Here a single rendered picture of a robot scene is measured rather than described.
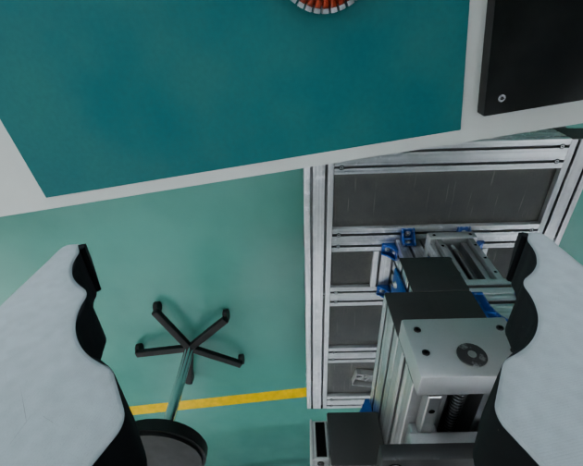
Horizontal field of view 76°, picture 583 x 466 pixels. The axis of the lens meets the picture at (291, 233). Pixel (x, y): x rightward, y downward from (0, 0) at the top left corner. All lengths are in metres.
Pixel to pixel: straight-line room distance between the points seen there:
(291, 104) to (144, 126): 0.20
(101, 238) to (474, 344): 1.44
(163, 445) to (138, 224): 0.80
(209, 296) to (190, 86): 1.30
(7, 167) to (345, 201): 0.86
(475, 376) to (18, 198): 0.67
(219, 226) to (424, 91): 1.10
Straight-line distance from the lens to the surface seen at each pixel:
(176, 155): 0.56
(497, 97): 0.56
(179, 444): 1.52
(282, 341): 1.90
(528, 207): 1.41
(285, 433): 2.55
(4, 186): 0.70
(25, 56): 0.60
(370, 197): 1.20
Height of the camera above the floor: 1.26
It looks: 58 degrees down
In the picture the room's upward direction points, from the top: 180 degrees clockwise
